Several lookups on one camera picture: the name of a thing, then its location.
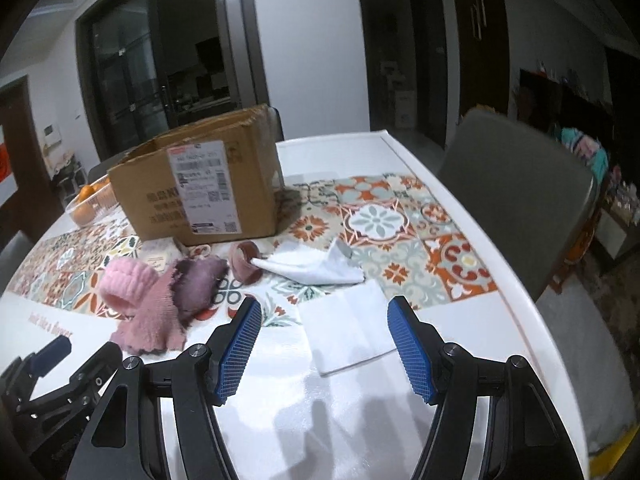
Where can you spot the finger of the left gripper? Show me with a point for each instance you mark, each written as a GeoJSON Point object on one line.
{"type": "Point", "coordinates": [82, 391]}
{"type": "Point", "coordinates": [46, 359]}

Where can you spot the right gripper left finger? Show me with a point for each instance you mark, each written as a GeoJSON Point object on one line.
{"type": "Point", "coordinates": [124, 437]}

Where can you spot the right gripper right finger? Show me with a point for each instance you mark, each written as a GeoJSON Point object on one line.
{"type": "Point", "coordinates": [525, 436]}

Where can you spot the pink knit cloth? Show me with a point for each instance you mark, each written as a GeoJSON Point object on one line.
{"type": "Point", "coordinates": [156, 326]}

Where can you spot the purple knit cloth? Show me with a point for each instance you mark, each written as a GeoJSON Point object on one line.
{"type": "Point", "coordinates": [194, 284]}

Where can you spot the dusty pink small headband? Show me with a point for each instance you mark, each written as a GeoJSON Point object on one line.
{"type": "Point", "coordinates": [241, 256]}

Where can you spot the white cloth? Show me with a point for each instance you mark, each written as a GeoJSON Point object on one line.
{"type": "Point", "coordinates": [311, 266]}

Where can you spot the fluffy pink headband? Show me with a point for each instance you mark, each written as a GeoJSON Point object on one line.
{"type": "Point", "coordinates": [124, 284]}

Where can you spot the grey chair near left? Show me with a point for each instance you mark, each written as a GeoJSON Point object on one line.
{"type": "Point", "coordinates": [12, 256]}

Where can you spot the basket of oranges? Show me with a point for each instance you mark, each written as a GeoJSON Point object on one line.
{"type": "Point", "coordinates": [93, 202]}

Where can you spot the small shelf rack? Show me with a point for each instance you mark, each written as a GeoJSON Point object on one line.
{"type": "Point", "coordinates": [68, 179]}

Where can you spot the red fu door poster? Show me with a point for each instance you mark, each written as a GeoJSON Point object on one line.
{"type": "Point", "coordinates": [5, 161]}

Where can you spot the white folded napkin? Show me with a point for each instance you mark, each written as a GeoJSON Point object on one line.
{"type": "Point", "coordinates": [347, 327]}

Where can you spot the grey chair right side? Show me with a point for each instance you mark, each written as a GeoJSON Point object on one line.
{"type": "Point", "coordinates": [525, 190]}

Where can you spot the cardboard box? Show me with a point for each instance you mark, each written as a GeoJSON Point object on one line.
{"type": "Point", "coordinates": [211, 181]}

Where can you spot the patterned table runner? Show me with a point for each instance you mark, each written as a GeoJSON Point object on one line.
{"type": "Point", "coordinates": [395, 229]}

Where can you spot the grey chair behind table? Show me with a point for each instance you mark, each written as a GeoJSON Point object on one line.
{"type": "Point", "coordinates": [275, 124]}

